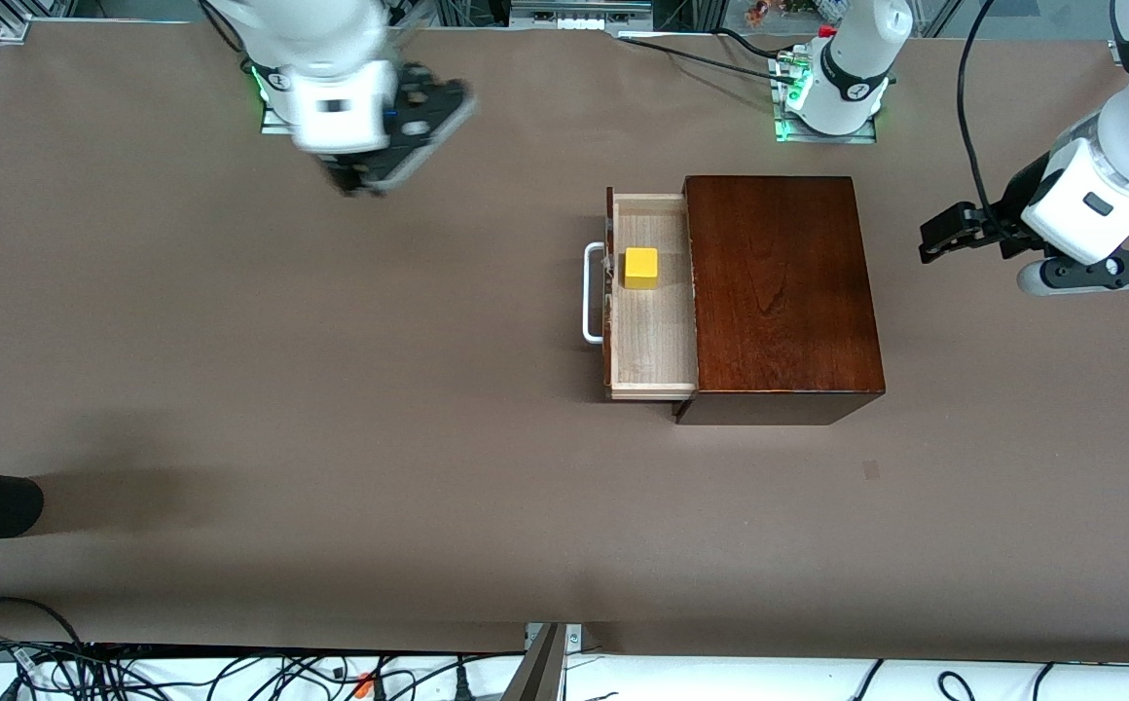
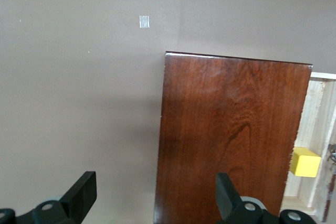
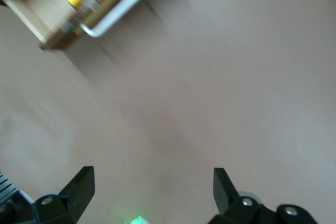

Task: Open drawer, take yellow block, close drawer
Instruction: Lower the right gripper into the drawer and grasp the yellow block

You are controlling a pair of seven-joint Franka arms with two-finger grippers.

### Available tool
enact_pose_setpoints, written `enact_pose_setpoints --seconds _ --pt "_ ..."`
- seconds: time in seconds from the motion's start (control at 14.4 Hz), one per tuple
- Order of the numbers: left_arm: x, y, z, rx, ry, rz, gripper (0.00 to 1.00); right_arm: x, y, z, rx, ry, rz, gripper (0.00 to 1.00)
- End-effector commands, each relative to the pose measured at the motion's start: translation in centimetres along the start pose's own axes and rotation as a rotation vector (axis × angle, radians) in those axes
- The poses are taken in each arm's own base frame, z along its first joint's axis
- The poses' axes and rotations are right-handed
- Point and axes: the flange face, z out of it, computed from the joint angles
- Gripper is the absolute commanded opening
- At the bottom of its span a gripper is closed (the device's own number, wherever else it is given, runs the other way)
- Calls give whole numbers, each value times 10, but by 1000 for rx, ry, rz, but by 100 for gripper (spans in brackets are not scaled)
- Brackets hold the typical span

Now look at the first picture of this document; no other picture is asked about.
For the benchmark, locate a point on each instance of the aluminium frame bracket with bar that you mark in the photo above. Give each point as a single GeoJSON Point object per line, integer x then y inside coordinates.
{"type": "Point", "coordinates": [540, 672]}

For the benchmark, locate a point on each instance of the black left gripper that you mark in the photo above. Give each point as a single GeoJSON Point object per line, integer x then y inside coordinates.
{"type": "Point", "coordinates": [1020, 202]}

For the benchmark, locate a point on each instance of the dark brown wooden cabinet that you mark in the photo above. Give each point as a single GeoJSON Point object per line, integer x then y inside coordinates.
{"type": "Point", "coordinates": [783, 292]}

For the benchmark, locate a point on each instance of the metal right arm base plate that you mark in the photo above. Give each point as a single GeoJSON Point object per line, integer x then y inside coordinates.
{"type": "Point", "coordinates": [273, 122]}

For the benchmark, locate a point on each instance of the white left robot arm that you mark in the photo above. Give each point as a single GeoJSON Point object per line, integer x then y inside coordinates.
{"type": "Point", "coordinates": [856, 58]}

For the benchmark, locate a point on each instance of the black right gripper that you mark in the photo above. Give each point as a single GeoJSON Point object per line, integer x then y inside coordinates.
{"type": "Point", "coordinates": [348, 175]}

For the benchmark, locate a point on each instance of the yellow cube block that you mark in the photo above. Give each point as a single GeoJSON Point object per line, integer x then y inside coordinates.
{"type": "Point", "coordinates": [640, 268]}

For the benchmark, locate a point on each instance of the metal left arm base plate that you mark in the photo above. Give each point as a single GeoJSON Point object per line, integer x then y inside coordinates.
{"type": "Point", "coordinates": [822, 138]}

